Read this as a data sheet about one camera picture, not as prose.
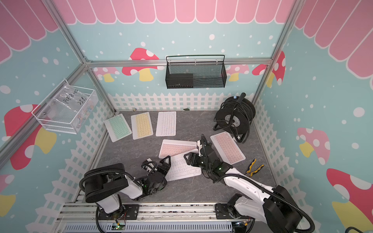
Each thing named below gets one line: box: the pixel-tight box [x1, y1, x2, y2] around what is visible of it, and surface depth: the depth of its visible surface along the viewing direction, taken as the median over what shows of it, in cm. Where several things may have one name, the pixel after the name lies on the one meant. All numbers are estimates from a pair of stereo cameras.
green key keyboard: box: [103, 113, 133, 143], surface depth 111 cm
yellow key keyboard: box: [130, 111, 154, 140], surface depth 112 cm
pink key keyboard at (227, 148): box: [210, 131, 246, 166], surface depth 101 cm
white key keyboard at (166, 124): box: [155, 111, 177, 137], surface depth 114 cm
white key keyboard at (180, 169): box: [165, 149, 202, 182], surface depth 85 cm
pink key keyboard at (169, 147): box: [158, 138, 198, 159], surface depth 102 cm
